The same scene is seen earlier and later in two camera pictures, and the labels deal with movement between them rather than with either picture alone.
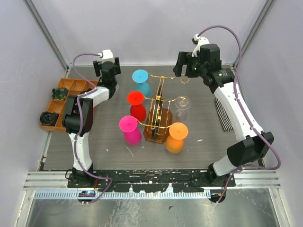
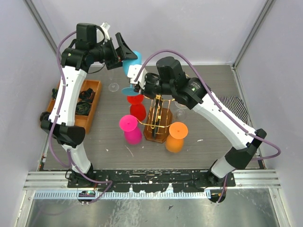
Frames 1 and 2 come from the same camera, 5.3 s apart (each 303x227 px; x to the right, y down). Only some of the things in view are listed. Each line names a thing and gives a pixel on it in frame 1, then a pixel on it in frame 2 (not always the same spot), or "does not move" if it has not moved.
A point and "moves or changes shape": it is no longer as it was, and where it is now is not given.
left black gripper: x=98 y=67 → x=124 y=49
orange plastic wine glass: x=178 y=131 does not move
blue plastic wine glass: x=140 y=76 moves or changes shape
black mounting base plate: x=148 y=180 does not move
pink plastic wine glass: x=129 y=125 does not move
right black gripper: x=184 y=58 → x=147 y=76
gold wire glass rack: x=160 y=118 does not move
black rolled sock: x=48 y=118 does not move
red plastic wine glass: x=135 y=99 does not move
